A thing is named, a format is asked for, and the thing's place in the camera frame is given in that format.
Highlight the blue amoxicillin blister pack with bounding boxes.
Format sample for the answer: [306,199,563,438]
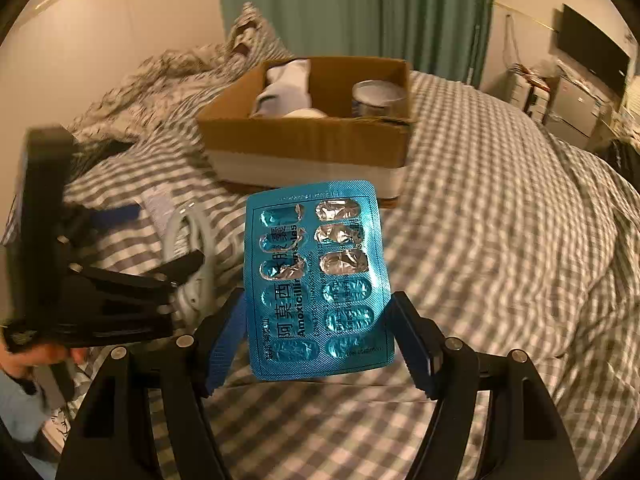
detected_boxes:
[243,180,395,382]

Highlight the white grey sock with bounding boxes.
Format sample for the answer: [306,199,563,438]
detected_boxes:
[250,60,311,117]

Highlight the clear floss pick jar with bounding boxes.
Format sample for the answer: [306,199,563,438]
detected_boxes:
[352,79,408,119]

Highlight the person's left hand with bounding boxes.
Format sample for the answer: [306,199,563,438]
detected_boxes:
[1,340,89,379]

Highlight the branch patterned duvet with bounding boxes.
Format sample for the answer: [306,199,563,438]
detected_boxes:
[64,41,252,146]

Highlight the brown cardboard box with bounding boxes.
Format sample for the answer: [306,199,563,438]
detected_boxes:
[196,56,412,208]

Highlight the grey checked bed cover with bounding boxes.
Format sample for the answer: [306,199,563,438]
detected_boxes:
[66,73,639,479]

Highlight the grey checked pillow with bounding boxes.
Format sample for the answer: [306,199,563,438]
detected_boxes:
[226,2,292,67]

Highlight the black bag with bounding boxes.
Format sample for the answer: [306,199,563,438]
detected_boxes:
[594,139,640,192]

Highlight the grey mini fridge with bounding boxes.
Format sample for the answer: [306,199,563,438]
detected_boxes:
[544,77,614,151]

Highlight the white suitcase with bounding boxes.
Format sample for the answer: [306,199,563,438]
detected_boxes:
[506,65,551,122]

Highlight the green curtain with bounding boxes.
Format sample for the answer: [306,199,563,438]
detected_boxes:
[220,0,492,86]

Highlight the white coiled cable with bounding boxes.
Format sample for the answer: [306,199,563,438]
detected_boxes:
[162,199,219,331]

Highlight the black wall television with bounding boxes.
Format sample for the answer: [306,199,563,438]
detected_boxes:
[556,4,630,98]

